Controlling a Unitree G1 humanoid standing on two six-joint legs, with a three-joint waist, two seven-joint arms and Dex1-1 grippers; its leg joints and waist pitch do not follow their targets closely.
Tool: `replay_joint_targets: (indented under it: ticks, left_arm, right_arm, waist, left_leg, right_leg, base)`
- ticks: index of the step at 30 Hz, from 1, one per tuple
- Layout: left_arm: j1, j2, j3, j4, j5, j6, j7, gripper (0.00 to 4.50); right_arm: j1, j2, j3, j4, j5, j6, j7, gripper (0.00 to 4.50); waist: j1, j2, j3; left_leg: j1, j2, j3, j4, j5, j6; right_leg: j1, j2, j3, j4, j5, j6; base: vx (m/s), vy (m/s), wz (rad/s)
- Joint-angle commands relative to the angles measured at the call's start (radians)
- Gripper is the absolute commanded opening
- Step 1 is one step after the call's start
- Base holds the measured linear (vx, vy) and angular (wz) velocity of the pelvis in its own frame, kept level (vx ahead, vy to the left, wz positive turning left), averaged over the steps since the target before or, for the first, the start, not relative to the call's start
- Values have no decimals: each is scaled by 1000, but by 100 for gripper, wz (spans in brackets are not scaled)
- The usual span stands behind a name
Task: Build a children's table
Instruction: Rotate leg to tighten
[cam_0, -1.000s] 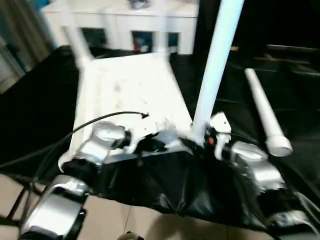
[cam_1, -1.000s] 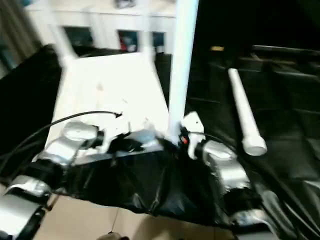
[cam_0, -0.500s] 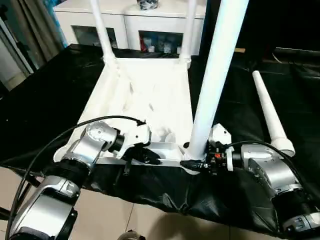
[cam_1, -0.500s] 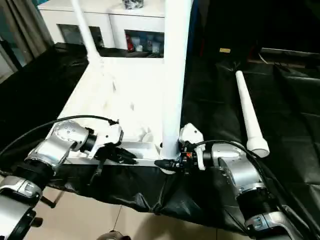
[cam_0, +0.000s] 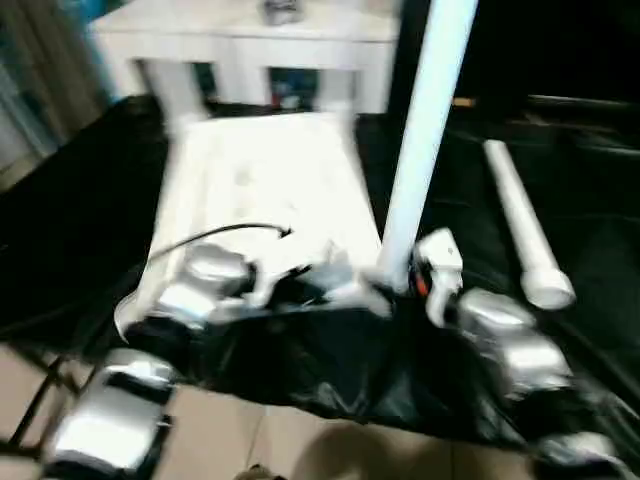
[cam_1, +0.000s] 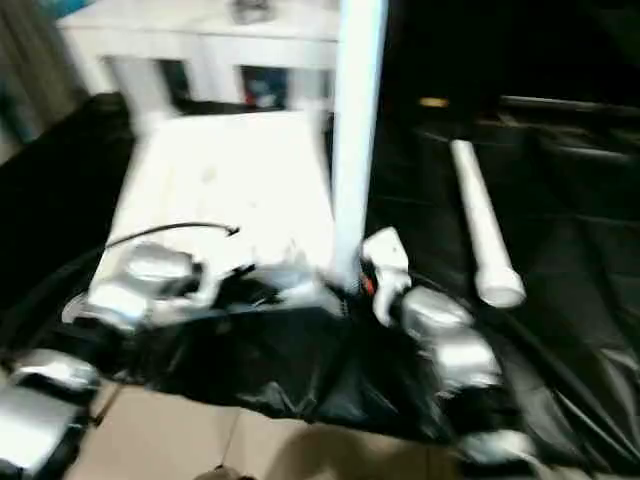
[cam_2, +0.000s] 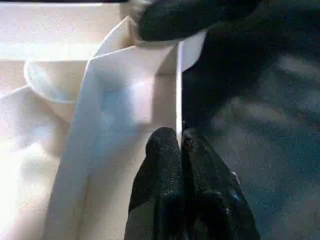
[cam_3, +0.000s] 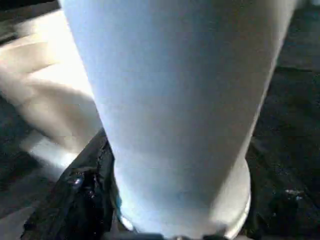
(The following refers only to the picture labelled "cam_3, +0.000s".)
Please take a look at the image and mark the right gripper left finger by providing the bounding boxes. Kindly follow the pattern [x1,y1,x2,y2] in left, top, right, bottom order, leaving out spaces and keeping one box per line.
[21,127,126,240]

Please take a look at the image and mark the black work mat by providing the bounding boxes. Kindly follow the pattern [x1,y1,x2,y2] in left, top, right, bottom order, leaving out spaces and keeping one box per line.
[0,0,320,226]

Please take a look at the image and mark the white plastic table top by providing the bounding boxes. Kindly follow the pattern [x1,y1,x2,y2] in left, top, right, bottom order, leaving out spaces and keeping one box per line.
[0,9,107,177]

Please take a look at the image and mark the white plastic table leg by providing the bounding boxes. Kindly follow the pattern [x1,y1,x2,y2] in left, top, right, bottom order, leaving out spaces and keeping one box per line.
[58,0,302,239]

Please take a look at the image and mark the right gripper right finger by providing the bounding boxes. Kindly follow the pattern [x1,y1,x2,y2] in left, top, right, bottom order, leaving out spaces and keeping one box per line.
[239,141,320,240]

